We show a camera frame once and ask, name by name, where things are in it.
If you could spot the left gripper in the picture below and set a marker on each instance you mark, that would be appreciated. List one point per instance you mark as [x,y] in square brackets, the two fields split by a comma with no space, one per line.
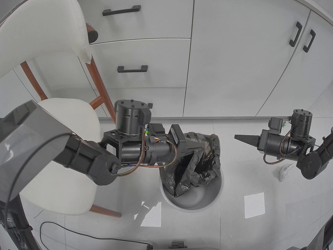
[158,152]

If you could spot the black plastic bag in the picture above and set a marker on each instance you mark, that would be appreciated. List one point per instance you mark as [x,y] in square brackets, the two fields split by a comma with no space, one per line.
[205,165]

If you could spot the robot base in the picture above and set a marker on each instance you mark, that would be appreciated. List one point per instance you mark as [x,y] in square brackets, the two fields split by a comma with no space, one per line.
[182,246]

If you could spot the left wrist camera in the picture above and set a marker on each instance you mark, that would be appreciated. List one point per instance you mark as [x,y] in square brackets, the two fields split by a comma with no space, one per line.
[157,128]

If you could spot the white chair with wooden legs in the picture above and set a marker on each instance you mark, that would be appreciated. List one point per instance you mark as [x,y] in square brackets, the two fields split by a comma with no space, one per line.
[52,48]

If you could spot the white cabinet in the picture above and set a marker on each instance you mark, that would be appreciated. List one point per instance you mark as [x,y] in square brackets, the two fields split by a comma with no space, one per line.
[234,48]

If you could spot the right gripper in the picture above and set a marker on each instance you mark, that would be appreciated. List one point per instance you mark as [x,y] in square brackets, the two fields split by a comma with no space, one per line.
[273,144]

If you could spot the white paper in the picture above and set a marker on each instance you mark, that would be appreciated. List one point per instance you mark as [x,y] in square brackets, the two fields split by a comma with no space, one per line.
[286,172]

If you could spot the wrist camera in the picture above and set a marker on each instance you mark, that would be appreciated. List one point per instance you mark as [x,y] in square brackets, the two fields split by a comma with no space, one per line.
[157,128]
[275,124]

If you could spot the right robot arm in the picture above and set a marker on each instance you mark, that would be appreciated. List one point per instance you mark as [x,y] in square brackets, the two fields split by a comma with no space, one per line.
[309,165]

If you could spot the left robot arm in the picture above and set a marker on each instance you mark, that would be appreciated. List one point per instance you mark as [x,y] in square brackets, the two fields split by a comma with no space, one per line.
[33,144]

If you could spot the grey trash bin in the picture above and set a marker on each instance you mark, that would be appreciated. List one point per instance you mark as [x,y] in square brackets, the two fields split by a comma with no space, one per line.
[197,204]

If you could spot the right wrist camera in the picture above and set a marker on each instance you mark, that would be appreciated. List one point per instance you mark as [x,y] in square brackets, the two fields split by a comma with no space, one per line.
[275,124]

